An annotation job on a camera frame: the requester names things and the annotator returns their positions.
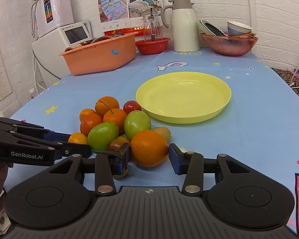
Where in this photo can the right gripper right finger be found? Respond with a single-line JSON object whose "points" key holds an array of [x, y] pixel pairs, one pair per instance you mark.
{"points": [[193, 165]]}

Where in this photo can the wall calendar poster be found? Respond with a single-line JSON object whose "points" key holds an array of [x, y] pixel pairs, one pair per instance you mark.
{"points": [[126, 14]]}

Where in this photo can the yellow plastic plate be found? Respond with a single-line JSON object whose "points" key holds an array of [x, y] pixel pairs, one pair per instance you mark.
{"points": [[183, 97]]}

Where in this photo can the mandarin orange left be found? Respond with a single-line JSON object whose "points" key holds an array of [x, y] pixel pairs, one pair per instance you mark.
{"points": [[89, 122]]}

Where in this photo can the dark red-green plum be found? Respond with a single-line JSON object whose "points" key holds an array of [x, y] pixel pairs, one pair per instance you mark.
{"points": [[118, 142]]}

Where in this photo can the orange with stem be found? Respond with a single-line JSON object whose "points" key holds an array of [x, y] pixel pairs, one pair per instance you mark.
{"points": [[117, 116]]}

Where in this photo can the white green dish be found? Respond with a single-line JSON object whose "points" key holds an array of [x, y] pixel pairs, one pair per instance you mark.
{"points": [[209, 29]]}

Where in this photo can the large orange fruit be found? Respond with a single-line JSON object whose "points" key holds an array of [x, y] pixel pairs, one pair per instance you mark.
{"points": [[148, 148]]}

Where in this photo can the orange plastic basket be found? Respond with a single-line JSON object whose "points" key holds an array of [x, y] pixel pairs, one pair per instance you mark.
{"points": [[101, 56]]}

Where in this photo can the clear glass jar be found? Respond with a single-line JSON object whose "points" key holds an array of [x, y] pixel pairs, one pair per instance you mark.
{"points": [[151, 26]]}

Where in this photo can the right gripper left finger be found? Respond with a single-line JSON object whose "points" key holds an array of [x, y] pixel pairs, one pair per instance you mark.
{"points": [[107, 166]]}

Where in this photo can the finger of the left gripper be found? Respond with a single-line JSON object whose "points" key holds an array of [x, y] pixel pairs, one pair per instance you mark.
{"points": [[35, 131], [23, 149]]}

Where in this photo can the green apple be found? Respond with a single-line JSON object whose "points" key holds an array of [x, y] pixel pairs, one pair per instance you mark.
{"points": [[135, 122], [102, 135]]}

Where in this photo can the white countertop appliance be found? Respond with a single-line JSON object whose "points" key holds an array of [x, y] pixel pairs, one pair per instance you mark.
{"points": [[48, 49]]}

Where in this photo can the green apple front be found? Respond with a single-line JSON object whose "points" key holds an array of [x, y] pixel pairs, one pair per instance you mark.
{"points": [[102, 135]]}

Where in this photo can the red plastic colander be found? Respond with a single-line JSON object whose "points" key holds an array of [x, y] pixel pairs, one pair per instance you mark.
{"points": [[149, 47]]}

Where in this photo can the white blue cup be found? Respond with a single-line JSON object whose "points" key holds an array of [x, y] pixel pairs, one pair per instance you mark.
{"points": [[237, 28]]}

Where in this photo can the pink glass bowl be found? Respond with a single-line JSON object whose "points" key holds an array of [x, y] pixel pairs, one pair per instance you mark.
{"points": [[229, 45]]}

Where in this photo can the small orange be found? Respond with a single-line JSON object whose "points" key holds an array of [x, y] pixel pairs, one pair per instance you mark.
{"points": [[78, 138]]}

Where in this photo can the green apple back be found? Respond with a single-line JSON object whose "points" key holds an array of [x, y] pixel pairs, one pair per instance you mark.
{"points": [[135, 122]]}

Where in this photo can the mandarin orange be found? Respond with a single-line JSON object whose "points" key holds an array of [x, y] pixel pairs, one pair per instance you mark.
{"points": [[89, 122], [104, 104]]}

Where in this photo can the white water purifier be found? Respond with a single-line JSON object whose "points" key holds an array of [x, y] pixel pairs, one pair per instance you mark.
{"points": [[51, 14]]}

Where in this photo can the mandarin orange back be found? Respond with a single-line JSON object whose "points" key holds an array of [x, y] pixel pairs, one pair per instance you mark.
{"points": [[104, 104]]}

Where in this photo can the white thermos jug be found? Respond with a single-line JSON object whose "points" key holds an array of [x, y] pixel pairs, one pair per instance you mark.
{"points": [[184, 25]]}

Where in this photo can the brown kiwi fruit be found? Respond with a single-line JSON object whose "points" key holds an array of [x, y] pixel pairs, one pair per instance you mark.
{"points": [[164, 132]]}

